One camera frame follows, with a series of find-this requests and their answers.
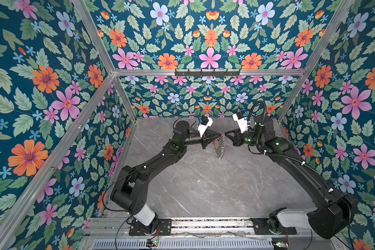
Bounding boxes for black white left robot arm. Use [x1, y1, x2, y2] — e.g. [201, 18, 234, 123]
[109, 116, 223, 235]

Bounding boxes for black hook rack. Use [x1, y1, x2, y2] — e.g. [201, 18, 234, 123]
[174, 69, 241, 77]

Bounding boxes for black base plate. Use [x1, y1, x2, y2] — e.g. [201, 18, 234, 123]
[250, 218, 297, 235]
[129, 219, 172, 236]

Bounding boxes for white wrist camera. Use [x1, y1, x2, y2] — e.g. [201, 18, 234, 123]
[197, 115, 213, 137]
[232, 111, 249, 133]

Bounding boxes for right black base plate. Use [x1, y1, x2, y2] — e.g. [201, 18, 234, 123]
[250, 218, 297, 235]

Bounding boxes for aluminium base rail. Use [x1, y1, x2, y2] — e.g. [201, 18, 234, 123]
[85, 217, 320, 238]

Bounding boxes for red keyring with metal rings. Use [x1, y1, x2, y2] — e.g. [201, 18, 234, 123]
[213, 135, 225, 159]

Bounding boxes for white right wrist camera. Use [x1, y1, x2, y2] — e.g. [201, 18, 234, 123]
[232, 111, 249, 133]

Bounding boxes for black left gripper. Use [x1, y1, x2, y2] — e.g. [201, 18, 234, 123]
[182, 128, 221, 150]

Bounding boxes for white perforated cable duct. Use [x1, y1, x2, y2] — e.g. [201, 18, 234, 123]
[92, 238, 274, 250]

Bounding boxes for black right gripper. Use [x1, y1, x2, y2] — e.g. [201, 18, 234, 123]
[225, 126, 265, 149]

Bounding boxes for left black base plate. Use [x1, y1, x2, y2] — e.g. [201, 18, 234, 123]
[129, 219, 172, 236]

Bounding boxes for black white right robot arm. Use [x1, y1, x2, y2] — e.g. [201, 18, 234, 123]
[225, 101, 358, 239]

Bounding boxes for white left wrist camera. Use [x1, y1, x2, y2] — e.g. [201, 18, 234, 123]
[197, 115, 213, 137]

